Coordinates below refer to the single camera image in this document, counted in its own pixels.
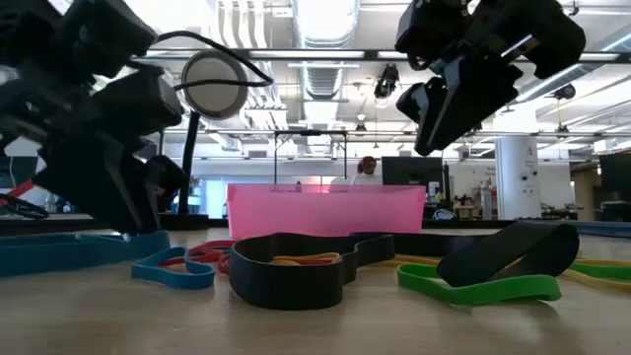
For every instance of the pink plastic bin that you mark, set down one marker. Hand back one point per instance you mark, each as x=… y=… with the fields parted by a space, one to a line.
x=320 y=212

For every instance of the black frame stand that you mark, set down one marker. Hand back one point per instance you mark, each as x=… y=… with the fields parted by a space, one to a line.
x=310 y=133

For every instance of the black hanging ceiling spotlight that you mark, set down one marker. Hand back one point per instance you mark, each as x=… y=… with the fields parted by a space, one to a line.
x=565 y=92
x=387 y=81

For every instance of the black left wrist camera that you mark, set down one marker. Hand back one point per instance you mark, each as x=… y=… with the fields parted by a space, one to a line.
x=143 y=98

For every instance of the person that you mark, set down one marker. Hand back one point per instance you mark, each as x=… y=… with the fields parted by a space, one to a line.
x=367 y=170

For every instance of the black overhead frame bar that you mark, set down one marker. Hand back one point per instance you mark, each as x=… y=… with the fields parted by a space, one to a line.
x=371 y=54

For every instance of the wide black rubber band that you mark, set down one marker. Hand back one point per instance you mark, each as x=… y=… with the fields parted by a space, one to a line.
x=286 y=288
x=424 y=245
x=493 y=256

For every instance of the yellow rubber band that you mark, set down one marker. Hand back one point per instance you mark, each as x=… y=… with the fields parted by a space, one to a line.
x=609 y=284
x=606 y=262
x=315 y=256

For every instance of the red strip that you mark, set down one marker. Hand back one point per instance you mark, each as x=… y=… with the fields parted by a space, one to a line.
x=20 y=190

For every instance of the wide blue rubber band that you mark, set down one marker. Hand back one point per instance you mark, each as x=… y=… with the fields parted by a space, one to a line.
x=74 y=254

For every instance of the silver ceiling air duct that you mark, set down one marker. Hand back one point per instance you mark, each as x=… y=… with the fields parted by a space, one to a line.
x=325 y=79

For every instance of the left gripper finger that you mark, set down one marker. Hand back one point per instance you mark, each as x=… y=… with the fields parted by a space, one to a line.
x=108 y=187
x=170 y=177

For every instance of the white round pillar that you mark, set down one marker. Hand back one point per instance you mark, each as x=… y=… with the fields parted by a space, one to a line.
x=517 y=163

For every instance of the black clamp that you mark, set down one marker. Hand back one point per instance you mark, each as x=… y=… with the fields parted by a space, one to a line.
x=24 y=209

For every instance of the green rubber band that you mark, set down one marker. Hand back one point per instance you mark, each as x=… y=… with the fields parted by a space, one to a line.
x=601 y=271
x=493 y=295

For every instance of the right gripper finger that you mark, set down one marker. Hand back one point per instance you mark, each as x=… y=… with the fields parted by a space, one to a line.
x=419 y=101
x=463 y=103

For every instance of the black computer monitor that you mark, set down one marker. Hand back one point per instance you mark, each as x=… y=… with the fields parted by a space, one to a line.
x=411 y=170

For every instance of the dark wall screen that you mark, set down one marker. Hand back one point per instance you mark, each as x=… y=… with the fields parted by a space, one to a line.
x=17 y=172

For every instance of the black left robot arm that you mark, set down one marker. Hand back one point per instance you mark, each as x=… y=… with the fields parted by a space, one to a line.
x=29 y=98

